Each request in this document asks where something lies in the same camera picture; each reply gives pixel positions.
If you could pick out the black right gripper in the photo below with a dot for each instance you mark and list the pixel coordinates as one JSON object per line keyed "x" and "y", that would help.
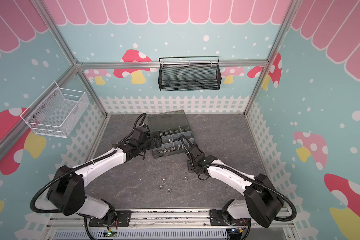
{"x": 187, "y": 148}

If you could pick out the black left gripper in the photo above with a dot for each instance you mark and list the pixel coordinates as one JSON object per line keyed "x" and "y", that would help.
{"x": 153, "y": 145}

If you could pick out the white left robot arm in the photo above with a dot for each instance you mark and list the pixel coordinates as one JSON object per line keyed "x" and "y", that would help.
{"x": 68, "y": 191}

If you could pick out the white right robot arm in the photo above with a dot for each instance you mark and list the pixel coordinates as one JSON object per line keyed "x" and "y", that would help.
{"x": 260, "y": 202}

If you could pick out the green transparent compartment organizer box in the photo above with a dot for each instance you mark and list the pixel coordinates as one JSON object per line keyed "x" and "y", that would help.
{"x": 174, "y": 130}

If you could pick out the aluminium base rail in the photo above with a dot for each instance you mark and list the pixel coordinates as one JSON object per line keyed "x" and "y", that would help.
{"x": 160, "y": 224}

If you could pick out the black wire mesh basket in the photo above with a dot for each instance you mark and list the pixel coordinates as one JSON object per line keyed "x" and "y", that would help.
{"x": 189, "y": 74}

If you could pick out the white wire mesh basket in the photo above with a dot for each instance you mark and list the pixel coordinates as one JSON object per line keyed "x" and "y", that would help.
{"x": 57, "y": 113}

